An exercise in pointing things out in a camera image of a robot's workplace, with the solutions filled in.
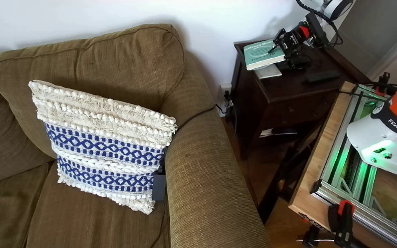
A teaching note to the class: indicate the olive green fabric sofa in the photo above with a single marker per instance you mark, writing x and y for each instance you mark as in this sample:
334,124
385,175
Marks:
208,202

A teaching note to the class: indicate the white blue patterned pillow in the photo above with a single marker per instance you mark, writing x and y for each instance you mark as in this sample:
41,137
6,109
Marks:
104,147

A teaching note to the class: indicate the black orange clamp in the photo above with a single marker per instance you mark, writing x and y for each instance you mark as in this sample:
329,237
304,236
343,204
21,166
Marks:
341,222

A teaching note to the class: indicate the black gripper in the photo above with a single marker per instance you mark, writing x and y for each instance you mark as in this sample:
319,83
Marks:
292,40

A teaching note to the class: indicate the white orange robot arm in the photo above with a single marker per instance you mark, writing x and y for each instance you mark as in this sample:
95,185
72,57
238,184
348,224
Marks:
376,136

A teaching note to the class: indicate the dark wooden side table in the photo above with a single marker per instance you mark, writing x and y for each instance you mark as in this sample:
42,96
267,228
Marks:
286,109

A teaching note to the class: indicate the black remote control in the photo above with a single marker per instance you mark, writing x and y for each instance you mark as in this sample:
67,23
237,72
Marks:
322,76

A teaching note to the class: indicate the teal green book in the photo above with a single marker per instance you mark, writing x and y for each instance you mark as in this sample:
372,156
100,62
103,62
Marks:
263,54

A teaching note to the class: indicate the black device behind pillow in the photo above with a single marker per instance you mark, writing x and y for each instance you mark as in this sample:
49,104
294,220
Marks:
159,188

